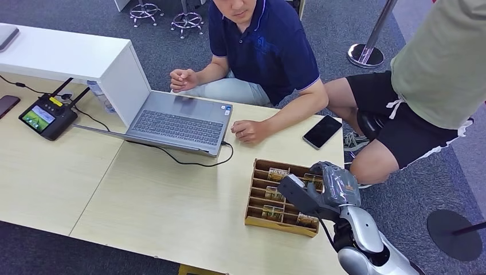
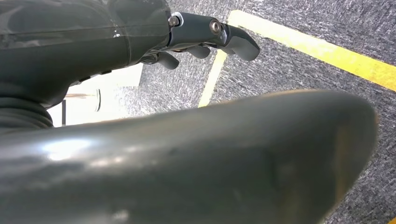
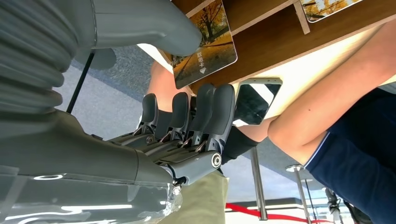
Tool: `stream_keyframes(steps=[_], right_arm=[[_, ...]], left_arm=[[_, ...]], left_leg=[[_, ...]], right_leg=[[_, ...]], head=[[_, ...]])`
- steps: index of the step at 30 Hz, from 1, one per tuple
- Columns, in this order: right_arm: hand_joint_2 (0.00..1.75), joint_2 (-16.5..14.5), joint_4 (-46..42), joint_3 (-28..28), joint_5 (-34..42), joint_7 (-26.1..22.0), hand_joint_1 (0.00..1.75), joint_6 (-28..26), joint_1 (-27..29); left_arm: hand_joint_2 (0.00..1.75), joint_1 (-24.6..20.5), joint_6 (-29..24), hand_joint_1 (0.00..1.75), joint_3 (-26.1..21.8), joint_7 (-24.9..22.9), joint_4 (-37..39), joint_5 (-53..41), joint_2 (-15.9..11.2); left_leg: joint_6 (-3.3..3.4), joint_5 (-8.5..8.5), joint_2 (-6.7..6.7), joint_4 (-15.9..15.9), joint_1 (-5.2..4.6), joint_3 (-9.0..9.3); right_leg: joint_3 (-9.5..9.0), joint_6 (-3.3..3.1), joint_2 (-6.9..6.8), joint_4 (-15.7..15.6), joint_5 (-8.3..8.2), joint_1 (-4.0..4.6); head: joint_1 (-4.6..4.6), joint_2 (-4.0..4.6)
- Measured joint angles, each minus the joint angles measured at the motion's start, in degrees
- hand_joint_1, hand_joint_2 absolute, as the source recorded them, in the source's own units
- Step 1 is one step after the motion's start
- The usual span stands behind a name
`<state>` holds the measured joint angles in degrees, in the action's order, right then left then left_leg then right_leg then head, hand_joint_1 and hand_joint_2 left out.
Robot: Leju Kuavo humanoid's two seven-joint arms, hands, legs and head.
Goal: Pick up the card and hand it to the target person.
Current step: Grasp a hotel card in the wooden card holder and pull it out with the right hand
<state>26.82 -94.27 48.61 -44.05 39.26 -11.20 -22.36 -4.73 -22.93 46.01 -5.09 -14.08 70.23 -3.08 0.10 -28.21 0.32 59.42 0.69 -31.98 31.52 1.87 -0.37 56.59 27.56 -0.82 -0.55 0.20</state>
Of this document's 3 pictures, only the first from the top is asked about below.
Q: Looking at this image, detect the robot right hand grey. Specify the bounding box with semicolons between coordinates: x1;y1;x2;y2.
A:
308;160;362;209

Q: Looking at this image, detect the seated person's left hand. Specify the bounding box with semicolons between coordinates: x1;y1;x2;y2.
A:
230;119;272;146

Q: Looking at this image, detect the seated person's right hand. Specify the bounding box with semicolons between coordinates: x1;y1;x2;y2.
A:
169;68;199;94

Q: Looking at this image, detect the hotel key card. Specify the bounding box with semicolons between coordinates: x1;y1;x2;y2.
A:
302;173;324;191
264;186;286;203
295;212;320;230
266;167;289;184
261;205;284;223

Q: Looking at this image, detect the wooden card holder tray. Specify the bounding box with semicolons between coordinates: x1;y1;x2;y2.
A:
244;158;326;239

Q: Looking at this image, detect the seated person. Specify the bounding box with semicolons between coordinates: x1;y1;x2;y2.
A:
168;0;330;146

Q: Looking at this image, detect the person on black stool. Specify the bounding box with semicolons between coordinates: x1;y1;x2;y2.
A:
324;0;486;190

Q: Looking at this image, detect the grey open laptop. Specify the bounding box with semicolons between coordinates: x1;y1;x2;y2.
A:
73;90;233;158

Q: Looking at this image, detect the black smartphone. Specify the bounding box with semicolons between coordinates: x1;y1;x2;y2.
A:
301;114;344;151

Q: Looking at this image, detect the chrome stool base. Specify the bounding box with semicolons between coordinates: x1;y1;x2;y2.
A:
170;0;205;40
128;0;165;29

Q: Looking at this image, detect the black stool seat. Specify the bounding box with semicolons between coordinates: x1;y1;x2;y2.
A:
356;110;385;142

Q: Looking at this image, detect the clear plastic water bottle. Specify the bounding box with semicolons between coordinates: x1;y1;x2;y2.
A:
86;80;116;114

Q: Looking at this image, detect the white desk riser shelf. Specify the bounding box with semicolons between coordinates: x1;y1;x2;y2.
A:
0;22;152;129

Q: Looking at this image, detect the black round stanchion base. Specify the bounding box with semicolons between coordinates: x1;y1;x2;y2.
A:
426;209;486;262

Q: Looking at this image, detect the black remote controller with screen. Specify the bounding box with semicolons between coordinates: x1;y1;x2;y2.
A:
18;77;91;142

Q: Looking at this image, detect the yellow wooden box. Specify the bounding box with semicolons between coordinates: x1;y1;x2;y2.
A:
178;264;229;275

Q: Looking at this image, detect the dark red smartphone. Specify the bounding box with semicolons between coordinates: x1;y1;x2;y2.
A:
0;95;21;120

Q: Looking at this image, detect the grey closed device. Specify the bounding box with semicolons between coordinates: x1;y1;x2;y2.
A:
0;25;19;53

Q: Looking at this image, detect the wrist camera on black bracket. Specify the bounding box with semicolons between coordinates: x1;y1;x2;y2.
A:
276;173;341;222

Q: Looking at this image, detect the black laptop power cable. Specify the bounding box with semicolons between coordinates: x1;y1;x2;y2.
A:
125;139;234;168

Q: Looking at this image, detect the thin black cable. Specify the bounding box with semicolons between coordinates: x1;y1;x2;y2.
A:
60;93;112;133
0;75;50;96

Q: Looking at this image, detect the chrome stanchion post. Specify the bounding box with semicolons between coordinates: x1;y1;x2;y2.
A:
346;0;398;69

